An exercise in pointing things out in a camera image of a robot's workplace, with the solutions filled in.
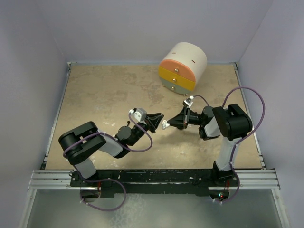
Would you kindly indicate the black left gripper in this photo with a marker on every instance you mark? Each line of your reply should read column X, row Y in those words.
column 156, row 118

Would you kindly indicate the aluminium frame rail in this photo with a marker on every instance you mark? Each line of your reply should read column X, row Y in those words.
column 245, row 179

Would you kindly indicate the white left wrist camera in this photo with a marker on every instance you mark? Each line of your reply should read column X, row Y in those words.
column 139, row 114

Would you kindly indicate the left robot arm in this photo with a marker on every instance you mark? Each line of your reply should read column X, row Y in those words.
column 80, row 143

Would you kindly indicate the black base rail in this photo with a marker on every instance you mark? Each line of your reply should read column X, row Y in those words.
column 107, row 188

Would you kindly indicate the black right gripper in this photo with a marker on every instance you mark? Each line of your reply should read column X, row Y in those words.
column 181, row 120

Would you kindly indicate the white earbud charging case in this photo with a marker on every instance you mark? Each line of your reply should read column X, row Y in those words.
column 165, row 125

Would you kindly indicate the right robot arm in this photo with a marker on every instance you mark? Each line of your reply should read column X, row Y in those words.
column 231, row 123

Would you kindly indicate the round white drawer cabinet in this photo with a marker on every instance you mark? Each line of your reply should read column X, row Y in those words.
column 182, row 68

